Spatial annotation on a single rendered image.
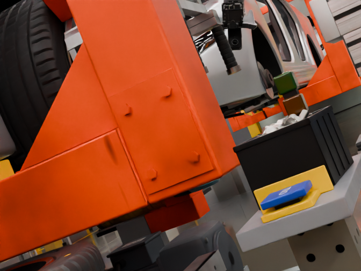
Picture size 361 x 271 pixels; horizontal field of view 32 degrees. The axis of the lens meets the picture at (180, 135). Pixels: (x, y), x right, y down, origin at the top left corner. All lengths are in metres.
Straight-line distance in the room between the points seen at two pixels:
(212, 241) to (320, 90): 3.97
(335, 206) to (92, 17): 0.59
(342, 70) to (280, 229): 4.42
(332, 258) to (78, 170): 0.52
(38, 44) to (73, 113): 0.39
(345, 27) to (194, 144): 0.40
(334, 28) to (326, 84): 4.02
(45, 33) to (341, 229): 0.91
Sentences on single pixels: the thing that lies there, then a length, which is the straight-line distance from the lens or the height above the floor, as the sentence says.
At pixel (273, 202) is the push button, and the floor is 0.47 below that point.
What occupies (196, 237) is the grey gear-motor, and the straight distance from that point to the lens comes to 1.40.
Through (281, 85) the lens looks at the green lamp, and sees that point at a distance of 1.29.
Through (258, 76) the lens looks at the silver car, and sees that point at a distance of 4.52.
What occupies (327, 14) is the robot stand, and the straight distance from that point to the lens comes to 1.31.
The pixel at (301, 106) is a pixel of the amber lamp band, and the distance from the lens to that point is 1.28.
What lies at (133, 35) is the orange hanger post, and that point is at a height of 0.82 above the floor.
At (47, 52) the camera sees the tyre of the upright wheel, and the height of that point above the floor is 0.94.
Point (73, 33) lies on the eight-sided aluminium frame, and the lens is 1.60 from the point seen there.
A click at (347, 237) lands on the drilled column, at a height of 0.36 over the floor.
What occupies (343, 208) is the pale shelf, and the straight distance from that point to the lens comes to 0.90.
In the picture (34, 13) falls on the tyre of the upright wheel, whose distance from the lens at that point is 1.68.
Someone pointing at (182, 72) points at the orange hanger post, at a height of 0.73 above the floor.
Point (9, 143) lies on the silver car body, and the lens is 1.54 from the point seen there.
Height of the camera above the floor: 0.60
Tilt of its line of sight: 1 degrees up
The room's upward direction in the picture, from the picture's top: 22 degrees counter-clockwise
